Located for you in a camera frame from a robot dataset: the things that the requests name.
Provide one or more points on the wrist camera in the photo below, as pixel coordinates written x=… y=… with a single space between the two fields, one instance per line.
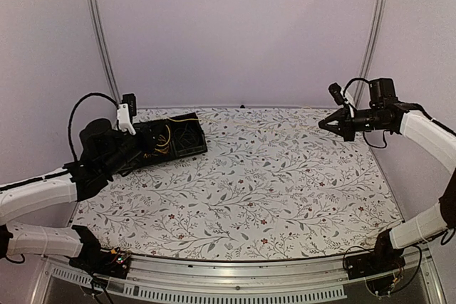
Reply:
x=126 y=111
x=342 y=97

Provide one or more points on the floral tablecloth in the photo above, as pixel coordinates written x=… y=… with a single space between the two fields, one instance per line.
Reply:
x=272 y=186

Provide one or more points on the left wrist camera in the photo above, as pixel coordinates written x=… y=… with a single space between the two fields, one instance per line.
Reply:
x=126 y=111

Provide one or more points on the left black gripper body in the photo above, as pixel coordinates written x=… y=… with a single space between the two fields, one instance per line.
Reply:
x=146 y=146

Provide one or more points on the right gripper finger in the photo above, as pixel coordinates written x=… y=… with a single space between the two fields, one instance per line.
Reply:
x=334 y=128
x=333 y=119

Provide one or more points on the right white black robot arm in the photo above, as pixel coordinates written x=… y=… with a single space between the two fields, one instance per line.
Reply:
x=387 y=113

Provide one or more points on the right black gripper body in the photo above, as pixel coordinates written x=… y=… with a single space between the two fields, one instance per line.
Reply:
x=350 y=132

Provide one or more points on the black three-compartment bin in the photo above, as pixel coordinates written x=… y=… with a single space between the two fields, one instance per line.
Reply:
x=178 y=137

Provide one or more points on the right aluminium corner post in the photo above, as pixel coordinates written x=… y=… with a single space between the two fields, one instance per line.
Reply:
x=378 y=11

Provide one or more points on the aluminium front rail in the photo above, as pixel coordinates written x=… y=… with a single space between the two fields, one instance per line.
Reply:
x=309 y=280

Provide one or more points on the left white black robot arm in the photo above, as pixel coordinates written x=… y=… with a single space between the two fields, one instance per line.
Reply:
x=107 y=150

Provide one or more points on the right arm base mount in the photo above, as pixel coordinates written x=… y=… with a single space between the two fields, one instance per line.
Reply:
x=374 y=265

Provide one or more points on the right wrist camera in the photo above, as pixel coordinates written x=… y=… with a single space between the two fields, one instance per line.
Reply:
x=342 y=97

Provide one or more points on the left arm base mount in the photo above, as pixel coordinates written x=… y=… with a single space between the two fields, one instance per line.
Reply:
x=96 y=261

